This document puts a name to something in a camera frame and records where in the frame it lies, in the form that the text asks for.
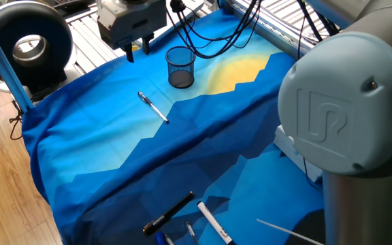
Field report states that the black and silver gel pen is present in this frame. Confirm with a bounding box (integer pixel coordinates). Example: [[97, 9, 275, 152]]
[[137, 91, 170, 124]]

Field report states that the black floor cable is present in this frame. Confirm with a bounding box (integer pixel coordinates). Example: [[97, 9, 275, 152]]
[[8, 97, 25, 141]]

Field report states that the grey Schunk gripper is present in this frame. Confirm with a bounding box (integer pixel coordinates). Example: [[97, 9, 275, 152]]
[[96, 0, 167, 63]]

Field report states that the aluminium table rail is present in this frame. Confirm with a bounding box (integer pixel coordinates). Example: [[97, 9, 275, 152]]
[[223, 0, 314, 61]]

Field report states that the blue frame post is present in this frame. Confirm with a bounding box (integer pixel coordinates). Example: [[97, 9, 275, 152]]
[[0, 10, 34, 113]]

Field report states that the black mesh pen holder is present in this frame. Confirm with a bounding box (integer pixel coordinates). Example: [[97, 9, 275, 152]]
[[165, 46, 197, 90]]

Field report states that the light blue gift box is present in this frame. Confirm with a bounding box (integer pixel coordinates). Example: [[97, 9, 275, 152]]
[[273, 124, 323, 183]]

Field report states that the thin white cable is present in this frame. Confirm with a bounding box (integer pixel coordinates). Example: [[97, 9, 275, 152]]
[[256, 218, 325, 245]]

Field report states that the thin black cable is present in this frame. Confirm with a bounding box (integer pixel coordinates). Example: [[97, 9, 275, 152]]
[[301, 158, 319, 190]]

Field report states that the long black pen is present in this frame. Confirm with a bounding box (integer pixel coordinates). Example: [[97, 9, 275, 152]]
[[142, 191, 195, 237]]

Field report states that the black cable bundle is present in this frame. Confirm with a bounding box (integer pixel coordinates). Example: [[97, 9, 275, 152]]
[[167, 0, 263, 59]]

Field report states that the blue mountain print cloth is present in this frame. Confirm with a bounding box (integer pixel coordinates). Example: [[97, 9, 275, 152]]
[[21, 8, 326, 245]]

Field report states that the white marker black cap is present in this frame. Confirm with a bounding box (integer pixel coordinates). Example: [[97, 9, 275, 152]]
[[197, 201, 237, 245]]

